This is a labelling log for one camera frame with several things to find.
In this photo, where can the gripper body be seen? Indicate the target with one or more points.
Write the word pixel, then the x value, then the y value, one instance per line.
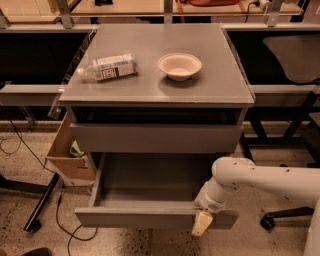
pixel 207 202

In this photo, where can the grey drawer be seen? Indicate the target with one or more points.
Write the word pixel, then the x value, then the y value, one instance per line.
pixel 146 191
pixel 134 138

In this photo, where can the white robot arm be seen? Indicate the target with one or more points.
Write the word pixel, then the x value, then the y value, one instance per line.
pixel 229 174

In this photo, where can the grey drawer cabinet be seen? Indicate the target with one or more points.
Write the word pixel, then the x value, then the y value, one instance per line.
pixel 217 95

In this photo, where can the grey top drawer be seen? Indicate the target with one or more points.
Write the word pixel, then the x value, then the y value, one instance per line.
pixel 134 138

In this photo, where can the black right table leg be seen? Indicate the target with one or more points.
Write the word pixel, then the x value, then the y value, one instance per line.
pixel 261 137

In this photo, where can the black table leg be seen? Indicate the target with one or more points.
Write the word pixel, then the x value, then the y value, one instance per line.
pixel 33 223
pixel 261 137

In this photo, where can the brown cardboard box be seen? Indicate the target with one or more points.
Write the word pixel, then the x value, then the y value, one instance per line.
pixel 59 155

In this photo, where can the green cloth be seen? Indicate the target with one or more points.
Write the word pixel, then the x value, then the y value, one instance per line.
pixel 75 150

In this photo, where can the beige paper bowl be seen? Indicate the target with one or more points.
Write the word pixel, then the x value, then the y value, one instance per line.
pixel 179 66

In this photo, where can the dark shoe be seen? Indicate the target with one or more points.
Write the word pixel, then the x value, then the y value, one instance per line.
pixel 43 251

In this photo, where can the black left table leg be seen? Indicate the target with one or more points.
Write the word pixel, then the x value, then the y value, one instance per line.
pixel 33 223

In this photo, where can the black office chair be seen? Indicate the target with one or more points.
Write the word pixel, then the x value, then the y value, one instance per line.
pixel 299 57

